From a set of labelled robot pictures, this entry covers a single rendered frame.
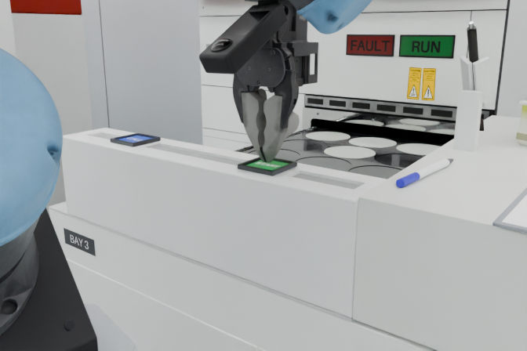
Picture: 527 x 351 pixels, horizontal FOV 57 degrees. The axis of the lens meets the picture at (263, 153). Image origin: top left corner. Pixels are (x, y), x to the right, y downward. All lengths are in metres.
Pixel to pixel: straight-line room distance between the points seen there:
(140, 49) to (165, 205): 3.31
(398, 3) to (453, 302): 0.77
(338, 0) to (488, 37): 0.68
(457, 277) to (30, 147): 0.39
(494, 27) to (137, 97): 3.30
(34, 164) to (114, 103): 4.01
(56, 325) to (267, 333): 0.28
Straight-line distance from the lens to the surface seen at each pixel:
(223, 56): 0.52
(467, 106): 0.75
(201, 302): 0.73
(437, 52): 1.12
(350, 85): 1.20
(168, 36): 3.74
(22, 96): 0.32
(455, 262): 0.51
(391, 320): 0.56
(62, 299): 0.51
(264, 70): 0.59
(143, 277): 0.81
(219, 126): 1.46
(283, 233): 0.59
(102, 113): 4.47
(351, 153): 0.97
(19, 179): 0.30
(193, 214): 0.68
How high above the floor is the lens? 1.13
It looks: 14 degrees down
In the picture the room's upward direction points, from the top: straight up
